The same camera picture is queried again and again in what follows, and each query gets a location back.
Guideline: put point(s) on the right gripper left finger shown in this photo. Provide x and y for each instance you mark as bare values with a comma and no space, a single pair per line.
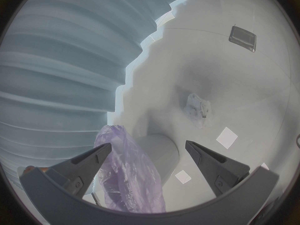
86,165

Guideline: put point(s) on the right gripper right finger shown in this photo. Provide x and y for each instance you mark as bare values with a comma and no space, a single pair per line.
211,165

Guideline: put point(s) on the purple plastic bag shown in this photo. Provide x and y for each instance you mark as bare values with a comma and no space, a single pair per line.
131,172

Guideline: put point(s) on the white plastic bag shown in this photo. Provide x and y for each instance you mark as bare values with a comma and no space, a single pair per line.
196,109

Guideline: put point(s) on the white trash bin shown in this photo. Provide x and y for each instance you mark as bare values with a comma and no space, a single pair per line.
161,153

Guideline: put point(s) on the white curtain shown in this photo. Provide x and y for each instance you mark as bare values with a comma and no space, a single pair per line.
58,55

